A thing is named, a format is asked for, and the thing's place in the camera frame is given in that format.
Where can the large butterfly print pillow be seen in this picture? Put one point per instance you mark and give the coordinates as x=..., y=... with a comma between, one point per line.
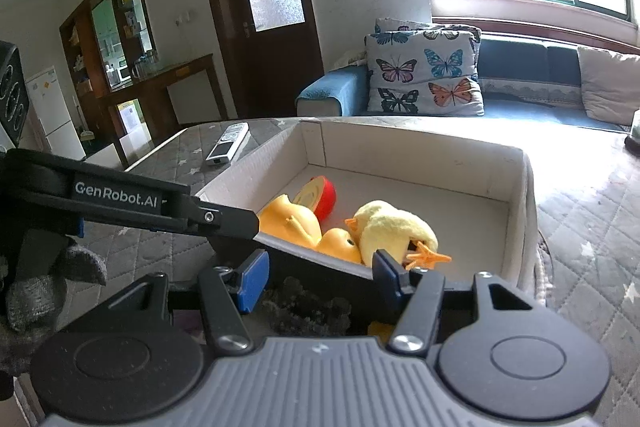
x=425, y=72

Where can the orange rubber duck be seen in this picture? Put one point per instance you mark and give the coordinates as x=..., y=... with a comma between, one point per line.
x=292, y=223

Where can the white cardboard box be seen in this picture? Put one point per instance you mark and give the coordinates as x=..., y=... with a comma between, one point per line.
x=405, y=167

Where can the small butterfly print pillow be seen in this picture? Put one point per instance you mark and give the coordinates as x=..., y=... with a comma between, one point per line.
x=400, y=25

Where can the blue sofa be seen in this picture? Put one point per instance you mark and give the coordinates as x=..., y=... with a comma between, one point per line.
x=520, y=59

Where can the red and yellow toy fruit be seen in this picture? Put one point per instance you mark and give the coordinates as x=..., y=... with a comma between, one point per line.
x=326, y=201

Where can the yellow plush chick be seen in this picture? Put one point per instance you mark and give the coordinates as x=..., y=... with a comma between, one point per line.
x=392, y=227

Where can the person's left hand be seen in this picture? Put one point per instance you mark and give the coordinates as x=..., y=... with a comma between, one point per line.
x=40, y=304

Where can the silver remote control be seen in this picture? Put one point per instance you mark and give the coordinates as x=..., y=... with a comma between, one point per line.
x=226, y=147

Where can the dark wooden cabinet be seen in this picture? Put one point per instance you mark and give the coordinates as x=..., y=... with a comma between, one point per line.
x=150, y=97

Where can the dark wooden door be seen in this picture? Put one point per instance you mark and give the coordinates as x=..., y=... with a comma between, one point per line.
x=270, y=37

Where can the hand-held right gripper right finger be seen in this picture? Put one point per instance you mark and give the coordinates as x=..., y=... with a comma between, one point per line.
x=386, y=276

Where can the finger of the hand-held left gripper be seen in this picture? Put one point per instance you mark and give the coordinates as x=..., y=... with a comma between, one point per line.
x=230, y=222

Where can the dark grey fuzzy toy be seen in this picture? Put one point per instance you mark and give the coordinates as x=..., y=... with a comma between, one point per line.
x=305, y=309

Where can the white refrigerator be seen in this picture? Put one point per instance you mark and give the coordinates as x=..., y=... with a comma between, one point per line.
x=52, y=117

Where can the white cushion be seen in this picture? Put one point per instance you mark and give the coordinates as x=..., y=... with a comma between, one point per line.
x=607, y=82

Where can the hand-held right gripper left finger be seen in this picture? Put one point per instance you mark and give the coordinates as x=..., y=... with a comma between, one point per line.
x=253, y=281

